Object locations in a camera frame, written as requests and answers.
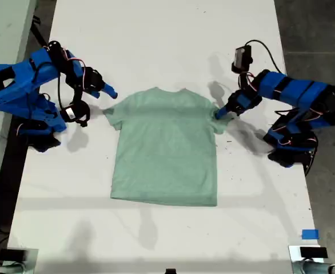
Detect pale green T-shirt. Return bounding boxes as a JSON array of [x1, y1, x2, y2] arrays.
[[102, 87, 233, 207]]

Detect black diagonal brace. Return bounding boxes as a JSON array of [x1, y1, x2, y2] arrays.
[[30, 15, 50, 54]]

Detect pale side table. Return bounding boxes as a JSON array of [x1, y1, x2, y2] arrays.
[[0, 0, 37, 220]]

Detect square blue tape piece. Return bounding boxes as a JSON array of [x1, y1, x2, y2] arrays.
[[301, 229, 320, 240]]

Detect small black box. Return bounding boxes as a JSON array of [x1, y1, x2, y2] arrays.
[[300, 247, 328, 258], [0, 249, 27, 261]]

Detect grey green clamp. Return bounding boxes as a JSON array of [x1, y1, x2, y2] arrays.
[[0, 261, 37, 274], [294, 260, 335, 274]]

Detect wrist black camera stalk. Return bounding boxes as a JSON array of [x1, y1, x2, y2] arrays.
[[238, 71, 251, 91], [70, 81, 84, 105]]

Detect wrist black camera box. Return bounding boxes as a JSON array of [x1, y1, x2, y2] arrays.
[[230, 44, 254, 75], [59, 100, 91, 128]]

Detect wrist black camera cable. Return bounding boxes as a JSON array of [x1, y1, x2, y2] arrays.
[[244, 39, 284, 75], [56, 72, 67, 112]]

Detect black table frame beam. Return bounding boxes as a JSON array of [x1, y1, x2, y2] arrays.
[[0, 114, 44, 232]]

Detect silver corner bracket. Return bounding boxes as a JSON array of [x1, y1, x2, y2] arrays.
[[287, 244, 328, 274], [0, 247, 39, 274]]

